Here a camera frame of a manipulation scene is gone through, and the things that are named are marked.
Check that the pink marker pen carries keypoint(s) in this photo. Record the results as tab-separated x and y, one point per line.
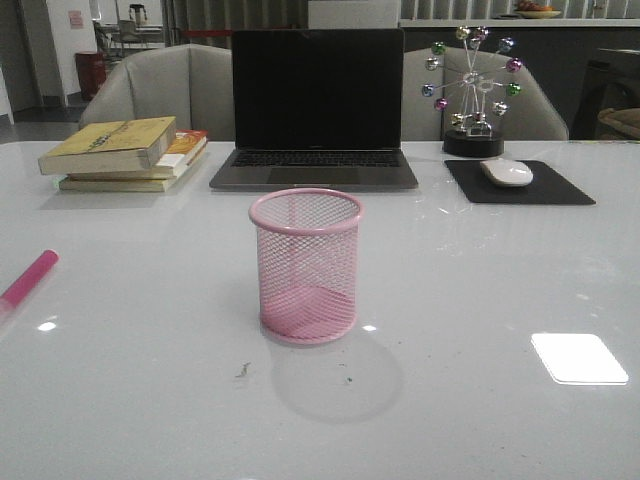
28	280

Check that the pink mesh pen holder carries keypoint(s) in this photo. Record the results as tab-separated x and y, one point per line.
307	243

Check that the grey laptop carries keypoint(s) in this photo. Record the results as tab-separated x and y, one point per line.
317	107

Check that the middle orange book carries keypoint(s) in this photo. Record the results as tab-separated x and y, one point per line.
187	147

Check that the bottom yellow book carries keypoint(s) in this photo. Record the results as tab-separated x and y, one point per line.
129	186

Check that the white computer mouse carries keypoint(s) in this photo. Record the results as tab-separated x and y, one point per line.
506	172

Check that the right grey chair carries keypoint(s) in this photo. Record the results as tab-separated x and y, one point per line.
531	115

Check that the grey chair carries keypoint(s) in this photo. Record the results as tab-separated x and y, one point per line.
531	115
191	82

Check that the left grey chair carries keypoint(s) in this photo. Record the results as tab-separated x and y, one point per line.
191	82

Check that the ferris wheel desk ornament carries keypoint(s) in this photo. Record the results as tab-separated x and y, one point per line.
476	93

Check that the black mouse pad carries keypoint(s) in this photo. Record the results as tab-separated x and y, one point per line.
548	187

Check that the red trash bin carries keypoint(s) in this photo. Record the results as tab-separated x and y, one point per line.
91	71

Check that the fruit bowl on counter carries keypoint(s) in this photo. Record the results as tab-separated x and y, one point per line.
534	10

